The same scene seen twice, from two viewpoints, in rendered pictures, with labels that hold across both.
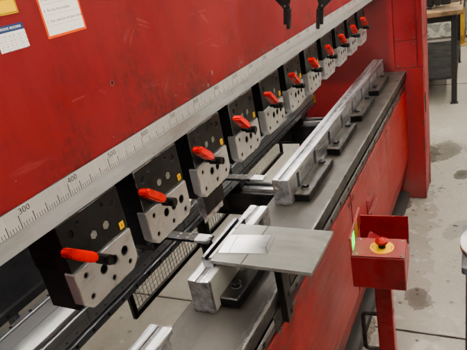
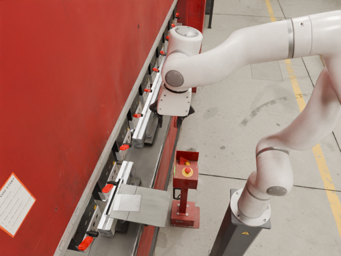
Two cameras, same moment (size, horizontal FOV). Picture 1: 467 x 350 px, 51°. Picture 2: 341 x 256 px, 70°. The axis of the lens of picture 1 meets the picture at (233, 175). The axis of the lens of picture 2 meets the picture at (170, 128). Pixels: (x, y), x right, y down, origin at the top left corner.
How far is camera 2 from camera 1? 0.68 m
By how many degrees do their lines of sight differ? 29
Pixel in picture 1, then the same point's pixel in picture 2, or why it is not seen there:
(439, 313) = (201, 162)
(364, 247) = (179, 171)
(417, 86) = not seen: hidden behind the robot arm
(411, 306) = not seen: hidden behind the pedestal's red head
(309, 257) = (162, 214)
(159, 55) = (80, 158)
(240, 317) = (126, 240)
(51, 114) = not seen: outside the picture
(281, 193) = (137, 143)
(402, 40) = (193, 13)
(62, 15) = (19, 212)
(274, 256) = (143, 213)
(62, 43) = (23, 227)
